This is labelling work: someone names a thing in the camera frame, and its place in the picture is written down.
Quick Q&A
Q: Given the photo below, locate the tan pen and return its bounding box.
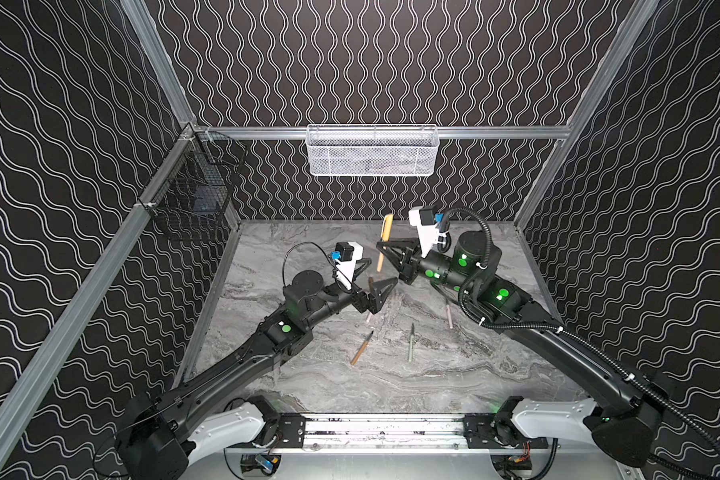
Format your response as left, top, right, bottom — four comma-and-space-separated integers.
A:
376, 214, 394, 272

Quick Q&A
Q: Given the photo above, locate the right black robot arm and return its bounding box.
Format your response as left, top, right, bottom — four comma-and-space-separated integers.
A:
376, 230, 667, 467

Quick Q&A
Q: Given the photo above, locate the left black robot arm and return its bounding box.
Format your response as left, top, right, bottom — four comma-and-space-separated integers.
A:
114, 270, 398, 479

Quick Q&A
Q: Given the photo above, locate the brown pen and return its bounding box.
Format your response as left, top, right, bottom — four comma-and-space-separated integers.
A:
350, 330, 374, 366

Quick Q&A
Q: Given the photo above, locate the pink pen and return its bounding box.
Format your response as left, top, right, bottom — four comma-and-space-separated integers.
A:
445, 303, 454, 330

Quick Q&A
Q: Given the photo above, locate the aluminium horizontal back bar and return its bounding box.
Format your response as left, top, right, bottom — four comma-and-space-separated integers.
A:
196, 124, 572, 141

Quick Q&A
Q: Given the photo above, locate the aluminium left side bar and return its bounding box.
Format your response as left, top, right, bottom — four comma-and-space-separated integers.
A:
0, 123, 195, 471

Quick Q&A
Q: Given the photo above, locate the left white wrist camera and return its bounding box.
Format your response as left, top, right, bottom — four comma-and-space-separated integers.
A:
331, 241, 363, 291

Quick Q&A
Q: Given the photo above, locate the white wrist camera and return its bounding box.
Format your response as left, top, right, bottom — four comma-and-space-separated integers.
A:
408, 206, 445, 258
331, 241, 363, 291

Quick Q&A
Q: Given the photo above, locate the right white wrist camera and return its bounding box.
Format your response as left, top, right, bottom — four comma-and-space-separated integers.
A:
408, 206, 445, 258

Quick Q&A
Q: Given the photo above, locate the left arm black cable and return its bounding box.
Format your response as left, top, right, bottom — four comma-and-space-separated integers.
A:
281, 241, 346, 289

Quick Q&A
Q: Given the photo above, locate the white wire mesh basket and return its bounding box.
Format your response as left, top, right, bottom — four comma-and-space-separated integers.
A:
305, 135, 440, 177

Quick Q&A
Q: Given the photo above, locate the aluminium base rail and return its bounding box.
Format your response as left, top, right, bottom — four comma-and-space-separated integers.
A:
260, 413, 550, 455

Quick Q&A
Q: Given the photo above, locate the black wire basket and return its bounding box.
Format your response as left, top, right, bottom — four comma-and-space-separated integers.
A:
146, 131, 250, 243

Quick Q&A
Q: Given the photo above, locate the aluminium corner post left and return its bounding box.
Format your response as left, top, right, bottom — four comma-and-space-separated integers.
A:
121, 0, 196, 125

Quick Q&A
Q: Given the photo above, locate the aluminium corner post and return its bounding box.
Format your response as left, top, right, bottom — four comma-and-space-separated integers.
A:
514, 0, 659, 232
121, 0, 196, 125

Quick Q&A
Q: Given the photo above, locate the aluminium corner post right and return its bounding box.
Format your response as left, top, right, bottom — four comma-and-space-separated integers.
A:
514, 0, 659, 232

